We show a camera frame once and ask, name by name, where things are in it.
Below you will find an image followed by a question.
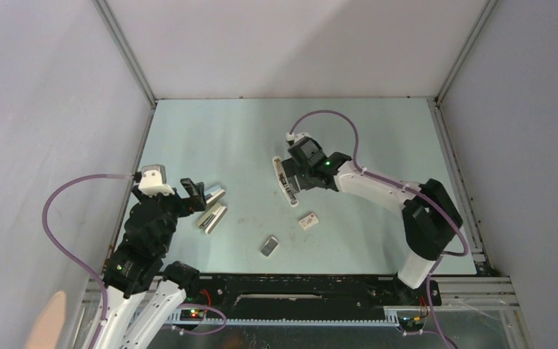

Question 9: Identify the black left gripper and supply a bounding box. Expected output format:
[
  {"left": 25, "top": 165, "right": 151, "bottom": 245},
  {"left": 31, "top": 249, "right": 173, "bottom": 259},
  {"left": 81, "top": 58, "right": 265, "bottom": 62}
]
[{"left": 134, "top": 176, "right": 206, "bottom": 253}]

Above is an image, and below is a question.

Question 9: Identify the white staple box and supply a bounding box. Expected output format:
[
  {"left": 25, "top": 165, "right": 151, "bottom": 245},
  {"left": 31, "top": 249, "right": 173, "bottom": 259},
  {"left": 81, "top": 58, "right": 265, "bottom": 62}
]
[{"left": 299, "top": 212, "right": 319, "bottom": 230}]

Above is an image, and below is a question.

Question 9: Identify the grey staple strip block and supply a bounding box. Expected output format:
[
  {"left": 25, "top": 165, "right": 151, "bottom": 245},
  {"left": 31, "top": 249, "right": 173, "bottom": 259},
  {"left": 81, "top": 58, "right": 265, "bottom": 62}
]
[{"left": 260, "top": 236, "right": 279, "bottom": 257}]

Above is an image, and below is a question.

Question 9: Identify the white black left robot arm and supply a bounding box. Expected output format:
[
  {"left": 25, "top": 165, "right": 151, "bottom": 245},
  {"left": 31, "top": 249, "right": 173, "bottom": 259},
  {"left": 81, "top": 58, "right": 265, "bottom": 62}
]
[{"left": 85, "top": 174, "right": 206, "bottom": 348}]

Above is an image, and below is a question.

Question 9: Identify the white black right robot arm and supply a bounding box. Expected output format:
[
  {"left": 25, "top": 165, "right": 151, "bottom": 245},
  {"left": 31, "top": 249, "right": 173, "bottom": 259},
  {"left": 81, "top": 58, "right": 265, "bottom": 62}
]
[{"left": 272, "top": 133, "right": 463, "bottom": 304}]

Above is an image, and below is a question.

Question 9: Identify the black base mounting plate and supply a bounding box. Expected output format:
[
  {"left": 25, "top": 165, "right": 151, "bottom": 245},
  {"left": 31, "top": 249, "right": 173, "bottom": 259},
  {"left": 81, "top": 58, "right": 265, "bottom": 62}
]
[{"left": 189, "top": 273, "right": 442, "bottom": 323}]

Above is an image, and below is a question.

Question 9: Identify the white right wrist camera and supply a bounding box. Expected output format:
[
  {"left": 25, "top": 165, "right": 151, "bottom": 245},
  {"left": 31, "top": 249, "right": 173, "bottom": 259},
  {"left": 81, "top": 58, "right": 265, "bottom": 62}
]
[{"left": 286, "top": 132, "right": 310, "bottom": 146}]

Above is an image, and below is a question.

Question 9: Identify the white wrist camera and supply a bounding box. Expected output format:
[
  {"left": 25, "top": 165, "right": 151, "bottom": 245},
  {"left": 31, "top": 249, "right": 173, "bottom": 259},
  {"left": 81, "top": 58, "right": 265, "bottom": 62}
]
[
  {"left": 138, "top": 164, "right": 175, "bottom": 197},
  {"left": 286, "top": 132, "right": 310, "bottom": 146}
]

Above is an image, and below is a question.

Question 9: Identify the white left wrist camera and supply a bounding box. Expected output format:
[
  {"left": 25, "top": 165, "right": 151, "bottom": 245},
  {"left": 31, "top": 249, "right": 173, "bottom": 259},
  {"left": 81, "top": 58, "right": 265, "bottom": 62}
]
[{"left": 138, "top": 164, "right": 175, "bottom": 197}]

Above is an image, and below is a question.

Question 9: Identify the white slotted cable duct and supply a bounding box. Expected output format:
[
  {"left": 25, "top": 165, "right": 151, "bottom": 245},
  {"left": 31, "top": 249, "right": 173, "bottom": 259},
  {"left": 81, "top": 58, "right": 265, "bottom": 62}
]
[{"left": 163, "top": 309, "right": 400, "bottom": 327}]

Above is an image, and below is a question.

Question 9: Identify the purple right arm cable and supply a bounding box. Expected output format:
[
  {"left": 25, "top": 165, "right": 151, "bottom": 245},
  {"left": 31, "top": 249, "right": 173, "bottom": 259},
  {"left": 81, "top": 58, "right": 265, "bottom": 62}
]
[{"left": 288, "top": 109, "right": 470, "bottom": 349}]

